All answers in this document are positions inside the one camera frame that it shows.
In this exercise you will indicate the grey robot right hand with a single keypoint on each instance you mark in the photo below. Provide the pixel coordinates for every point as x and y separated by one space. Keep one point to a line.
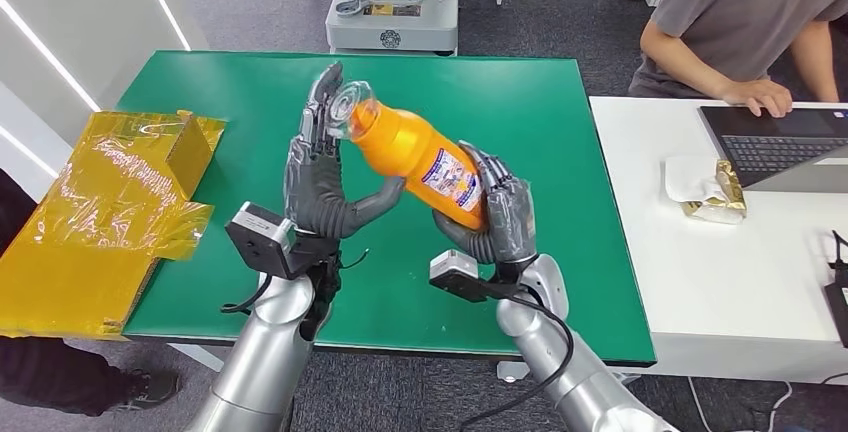
513 224

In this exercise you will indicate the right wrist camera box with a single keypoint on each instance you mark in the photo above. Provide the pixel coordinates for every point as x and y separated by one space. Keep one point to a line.
454 268

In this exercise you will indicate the white tissue paper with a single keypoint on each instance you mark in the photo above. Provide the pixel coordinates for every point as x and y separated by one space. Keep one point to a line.
684 178

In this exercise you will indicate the green table mat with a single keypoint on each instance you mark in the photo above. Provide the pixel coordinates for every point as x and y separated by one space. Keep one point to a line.
430 296

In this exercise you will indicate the person's left forearm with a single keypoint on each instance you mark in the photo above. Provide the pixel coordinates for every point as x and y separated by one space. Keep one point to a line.
815 58

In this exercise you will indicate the person's right forearm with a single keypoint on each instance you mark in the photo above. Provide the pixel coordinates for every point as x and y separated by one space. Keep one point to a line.
684 61

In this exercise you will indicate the seated person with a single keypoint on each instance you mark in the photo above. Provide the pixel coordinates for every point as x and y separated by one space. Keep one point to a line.
729 5

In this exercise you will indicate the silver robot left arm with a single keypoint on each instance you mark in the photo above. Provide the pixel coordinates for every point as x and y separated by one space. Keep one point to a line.
265 356

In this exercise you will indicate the black power adapter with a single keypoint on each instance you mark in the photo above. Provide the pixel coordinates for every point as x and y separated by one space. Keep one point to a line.
838 310

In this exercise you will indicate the grey machine base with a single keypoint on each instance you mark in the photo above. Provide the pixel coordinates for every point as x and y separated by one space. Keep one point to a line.
392 26

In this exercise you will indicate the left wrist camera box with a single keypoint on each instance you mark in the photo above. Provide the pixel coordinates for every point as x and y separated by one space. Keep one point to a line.
255 237

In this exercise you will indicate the gold foil snack packet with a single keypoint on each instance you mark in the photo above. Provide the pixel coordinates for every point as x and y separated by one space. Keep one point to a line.
727 202

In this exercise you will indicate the white desk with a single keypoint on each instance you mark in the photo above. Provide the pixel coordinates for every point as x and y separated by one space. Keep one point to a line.
729 283

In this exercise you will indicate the yellow taped cardboard box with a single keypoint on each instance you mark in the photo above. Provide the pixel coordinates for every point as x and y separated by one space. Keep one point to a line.
79 230

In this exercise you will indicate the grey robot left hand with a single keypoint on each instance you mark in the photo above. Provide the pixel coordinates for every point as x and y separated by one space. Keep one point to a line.
314 197

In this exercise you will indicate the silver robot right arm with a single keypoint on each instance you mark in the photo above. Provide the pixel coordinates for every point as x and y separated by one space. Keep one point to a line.
550 349

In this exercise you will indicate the dark grey laptop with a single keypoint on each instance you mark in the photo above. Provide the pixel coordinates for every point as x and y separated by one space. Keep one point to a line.
762 145

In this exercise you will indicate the orange juice bottle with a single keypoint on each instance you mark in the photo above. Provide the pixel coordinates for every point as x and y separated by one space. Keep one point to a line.
404 144

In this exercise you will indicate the person's right hand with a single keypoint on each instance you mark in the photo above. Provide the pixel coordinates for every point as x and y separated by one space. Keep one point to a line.
760 96

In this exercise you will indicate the standing person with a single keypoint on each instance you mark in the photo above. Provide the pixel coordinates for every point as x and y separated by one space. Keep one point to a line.
53 376

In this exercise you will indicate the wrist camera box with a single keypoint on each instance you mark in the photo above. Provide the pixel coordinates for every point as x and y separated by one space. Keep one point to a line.
255 237
454 268

